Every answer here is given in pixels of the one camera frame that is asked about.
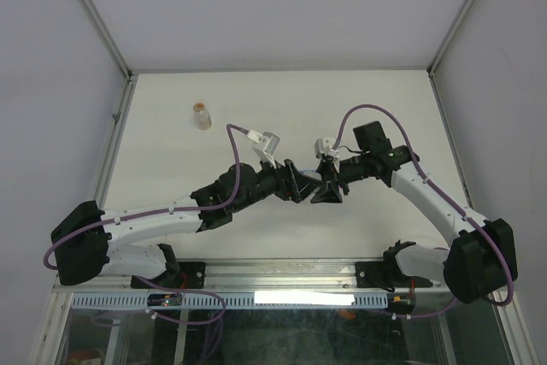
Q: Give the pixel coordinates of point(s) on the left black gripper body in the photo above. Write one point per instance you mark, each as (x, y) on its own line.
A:
(285, 191)

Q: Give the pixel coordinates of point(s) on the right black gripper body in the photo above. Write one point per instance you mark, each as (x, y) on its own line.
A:
(334, 177)

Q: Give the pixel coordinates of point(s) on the blue weekly pill organizer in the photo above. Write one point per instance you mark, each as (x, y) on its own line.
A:
(311, 173)

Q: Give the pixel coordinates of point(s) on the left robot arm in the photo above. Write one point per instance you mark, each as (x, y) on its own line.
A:
(90, 242)

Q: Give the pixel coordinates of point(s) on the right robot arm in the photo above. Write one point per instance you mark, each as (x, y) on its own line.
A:
(479, 256)

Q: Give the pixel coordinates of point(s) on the small clear orange-capped vial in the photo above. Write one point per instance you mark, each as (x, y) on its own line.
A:
(202, 117)

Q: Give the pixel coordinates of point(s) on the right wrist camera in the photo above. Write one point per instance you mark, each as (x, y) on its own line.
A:
(325, 147)

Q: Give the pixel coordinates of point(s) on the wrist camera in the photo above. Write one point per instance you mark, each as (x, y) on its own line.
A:
(325, 147)
(264, 145)

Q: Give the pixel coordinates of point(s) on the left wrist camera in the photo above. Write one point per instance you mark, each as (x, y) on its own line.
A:
(264, 145)

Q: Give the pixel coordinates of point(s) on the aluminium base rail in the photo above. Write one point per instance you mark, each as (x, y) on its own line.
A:
(279, 275)

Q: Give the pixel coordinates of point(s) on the white slotted cable duct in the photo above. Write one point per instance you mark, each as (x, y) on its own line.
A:
(246, 300)

